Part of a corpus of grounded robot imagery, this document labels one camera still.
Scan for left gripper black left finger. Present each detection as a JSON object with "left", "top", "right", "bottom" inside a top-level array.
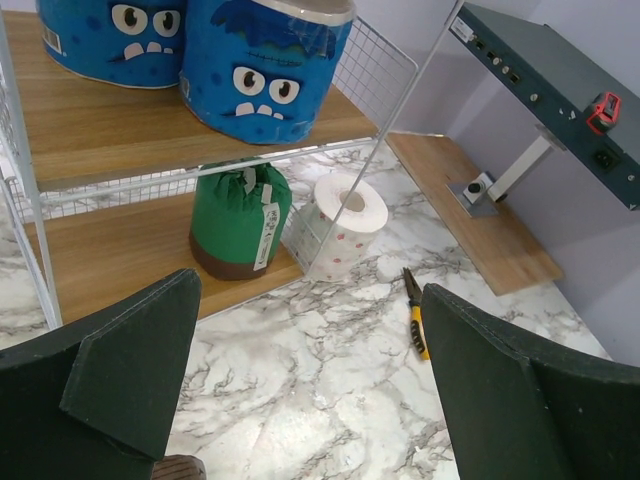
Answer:
[{"left": 1, "top": 269, "right": 202, "bottom": 479}]

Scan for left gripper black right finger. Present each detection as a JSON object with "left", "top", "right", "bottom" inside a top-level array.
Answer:
[{"left": 422, "top": 284, "right": 639, "bottom": 479}]

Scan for white wire wooden shelf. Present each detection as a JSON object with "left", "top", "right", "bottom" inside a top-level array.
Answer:
[{"left": 1, "top": 10, "right": 426, "bottom": 329}]

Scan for brown paper roll green base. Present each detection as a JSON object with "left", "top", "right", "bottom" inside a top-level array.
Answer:
[{"left": 189, "top": 163, "right": 292, "bottom": 281}]

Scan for plain white bottom paper roll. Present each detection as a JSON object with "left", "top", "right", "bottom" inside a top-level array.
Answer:
[{"left": 291, "top": 172, "right": 389, "bottom": 282}]

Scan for blue cartoon-face paper roll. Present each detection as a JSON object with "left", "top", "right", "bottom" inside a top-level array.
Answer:
[{"left": 36, "top": 0, "right": 187, "bottom": 89}]

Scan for blue-bottom paper roll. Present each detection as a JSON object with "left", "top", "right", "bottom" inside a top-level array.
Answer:
[{"left": 180, "top": 0, "right": 356, "bottom": 145}]

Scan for wooden board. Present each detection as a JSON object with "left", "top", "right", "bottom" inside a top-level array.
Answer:
[{"left": 387, "top": 133, "right": 563, "bottom": 296}]

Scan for red black utility knife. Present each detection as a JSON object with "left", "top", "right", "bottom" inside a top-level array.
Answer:
[{"left": 585, "top": 92, "right": 621, "bottom": 135}]

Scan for dark grey flat metal box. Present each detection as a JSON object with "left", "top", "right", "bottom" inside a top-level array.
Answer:
[{"left": 449, "top": 2, "right": 639, "bottom": 211}]

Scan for yellow handled pliers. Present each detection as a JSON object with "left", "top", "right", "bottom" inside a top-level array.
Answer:
[{"left": 403, "top": 268, "right": 430, "bottom": 361}]

